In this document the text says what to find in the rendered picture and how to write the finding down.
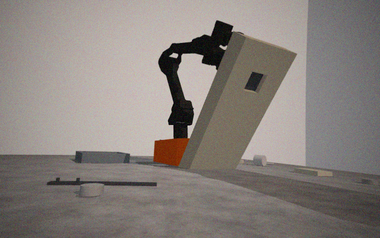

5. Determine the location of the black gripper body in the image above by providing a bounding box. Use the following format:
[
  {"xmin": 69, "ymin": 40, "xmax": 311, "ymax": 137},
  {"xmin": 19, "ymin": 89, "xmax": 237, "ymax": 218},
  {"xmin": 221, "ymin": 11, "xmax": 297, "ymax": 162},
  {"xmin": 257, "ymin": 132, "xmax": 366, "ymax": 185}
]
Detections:
[{"xmin": 209, "ymin": 32, "xmax": 233, "ymax": 70}]

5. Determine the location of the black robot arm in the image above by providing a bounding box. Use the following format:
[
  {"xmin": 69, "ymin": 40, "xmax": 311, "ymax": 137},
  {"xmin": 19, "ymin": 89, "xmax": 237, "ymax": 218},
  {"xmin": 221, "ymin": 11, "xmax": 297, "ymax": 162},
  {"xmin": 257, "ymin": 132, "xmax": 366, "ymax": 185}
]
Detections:
[{"xmin": 158, "ymin": 20, "xmax": 233, "ymax": 139}]

